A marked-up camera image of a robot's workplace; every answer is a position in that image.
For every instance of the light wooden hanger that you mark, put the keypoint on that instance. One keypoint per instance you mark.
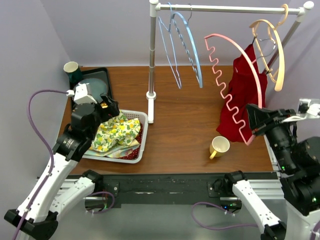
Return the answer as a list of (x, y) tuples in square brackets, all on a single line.
[(279, 75)]

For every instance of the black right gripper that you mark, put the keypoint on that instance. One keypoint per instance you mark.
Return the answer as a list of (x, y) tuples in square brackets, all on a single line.
[(258, 117)]

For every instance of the plain red garment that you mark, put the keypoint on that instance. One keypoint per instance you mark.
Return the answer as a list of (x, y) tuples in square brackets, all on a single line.
[(243, 89)]

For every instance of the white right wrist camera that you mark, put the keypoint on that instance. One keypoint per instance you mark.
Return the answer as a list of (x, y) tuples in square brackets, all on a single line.
[(308, 109)]

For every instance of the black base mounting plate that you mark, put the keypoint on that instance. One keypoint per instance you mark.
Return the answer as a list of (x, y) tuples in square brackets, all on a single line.
[(159, 189)]

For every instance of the white plastic mesh basket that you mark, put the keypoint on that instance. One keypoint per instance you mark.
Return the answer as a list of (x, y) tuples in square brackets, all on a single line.
[(130, 114)]

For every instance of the gold cutlery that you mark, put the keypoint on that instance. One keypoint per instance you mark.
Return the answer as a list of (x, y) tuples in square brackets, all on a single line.
[(103, 105)]

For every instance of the yellow lemon print garment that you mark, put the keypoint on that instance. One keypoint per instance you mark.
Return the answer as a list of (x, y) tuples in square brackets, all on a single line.
[(118, 131)]

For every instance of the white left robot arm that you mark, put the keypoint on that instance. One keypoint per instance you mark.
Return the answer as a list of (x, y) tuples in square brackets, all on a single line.
[(37, 218)]

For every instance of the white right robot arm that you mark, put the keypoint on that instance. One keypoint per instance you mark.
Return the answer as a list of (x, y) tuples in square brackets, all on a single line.
[(298, 161)]

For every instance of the pink plastic hanger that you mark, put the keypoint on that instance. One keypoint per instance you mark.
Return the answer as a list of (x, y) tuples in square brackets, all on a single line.
[(260, 78)]

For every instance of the yellow mug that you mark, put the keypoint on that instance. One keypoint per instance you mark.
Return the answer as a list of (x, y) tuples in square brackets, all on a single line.
[(218, 147)]

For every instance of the pastel floral skirt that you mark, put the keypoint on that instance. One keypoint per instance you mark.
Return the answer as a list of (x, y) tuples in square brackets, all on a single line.
[(122, 151)]

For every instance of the teal ceramic plate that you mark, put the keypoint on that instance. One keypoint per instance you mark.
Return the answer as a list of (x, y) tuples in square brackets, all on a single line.
[(96, 88)]

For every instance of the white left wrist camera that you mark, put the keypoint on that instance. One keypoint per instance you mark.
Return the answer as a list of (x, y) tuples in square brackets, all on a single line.
[(81, 94)]

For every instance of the red polka dot skirt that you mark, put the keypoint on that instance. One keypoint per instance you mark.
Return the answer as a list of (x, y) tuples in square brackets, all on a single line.
[(133, 153)]

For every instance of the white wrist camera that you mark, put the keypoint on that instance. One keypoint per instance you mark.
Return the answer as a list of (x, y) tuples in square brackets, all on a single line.
[(81, 94), (308, 109)]

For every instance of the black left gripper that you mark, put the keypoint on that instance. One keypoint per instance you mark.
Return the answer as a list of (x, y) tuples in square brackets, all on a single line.
[(112, 110)]

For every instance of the silver white clothes rack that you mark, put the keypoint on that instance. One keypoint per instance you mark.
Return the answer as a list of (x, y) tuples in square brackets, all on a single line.
[(155, 6)]

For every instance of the light blue plastic hanger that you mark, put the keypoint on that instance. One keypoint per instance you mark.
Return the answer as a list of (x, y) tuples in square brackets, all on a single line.
[(188, 43)]

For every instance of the dark green cup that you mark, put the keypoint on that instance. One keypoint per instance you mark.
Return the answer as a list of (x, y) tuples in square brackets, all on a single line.
[(73, 71)]

